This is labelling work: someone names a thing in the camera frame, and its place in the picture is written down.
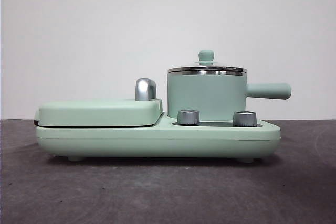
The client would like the chrome griddle handle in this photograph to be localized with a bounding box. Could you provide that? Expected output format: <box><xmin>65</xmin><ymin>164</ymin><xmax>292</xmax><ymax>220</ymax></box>
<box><xmin>134</xmin><ymin>78</ymin><xmax>159</xmax><ymax>101</ymax></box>

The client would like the mint green steamer pot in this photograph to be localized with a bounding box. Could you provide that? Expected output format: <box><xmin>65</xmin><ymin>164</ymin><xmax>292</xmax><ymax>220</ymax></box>
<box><xmin>166</xmin><ymin>68</ymin><xmax>292</xmax><ymax>120</ymax></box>

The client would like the mint green breakfast maker appliance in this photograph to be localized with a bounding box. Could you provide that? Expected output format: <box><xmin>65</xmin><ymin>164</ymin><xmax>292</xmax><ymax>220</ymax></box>
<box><xmin>34</xmin><ymin>97</ymin><xmax>281</xmax><ymax>163</ymax></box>

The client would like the silver control knob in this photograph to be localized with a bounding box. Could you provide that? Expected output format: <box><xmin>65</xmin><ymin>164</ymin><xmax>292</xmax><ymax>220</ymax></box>
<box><xmin>177</xmin><ymin>109</ymin><xmax>200</xmax><ymax>125</ymax></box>
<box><xmin>233</xmin><ymin>110</ymin><xmax>257</xmax><ymax>127</ymax></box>

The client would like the glass lid with green knob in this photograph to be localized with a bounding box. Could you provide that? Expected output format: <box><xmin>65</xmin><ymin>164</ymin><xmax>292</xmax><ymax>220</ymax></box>
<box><xmin>167</xmin><ymin>49</ymin><xmax>247</xmax><ymax>74</ymax></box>

